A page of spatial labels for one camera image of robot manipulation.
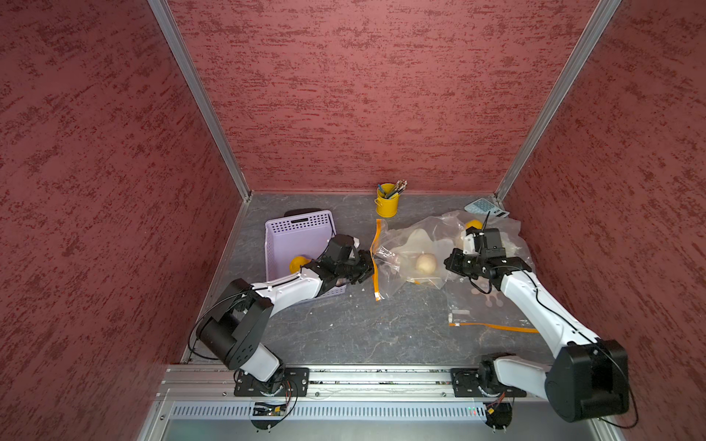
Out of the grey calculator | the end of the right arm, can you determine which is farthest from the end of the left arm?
the grey calculator

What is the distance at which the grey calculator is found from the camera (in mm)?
1143

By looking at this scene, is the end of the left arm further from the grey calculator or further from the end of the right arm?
the grey calculator
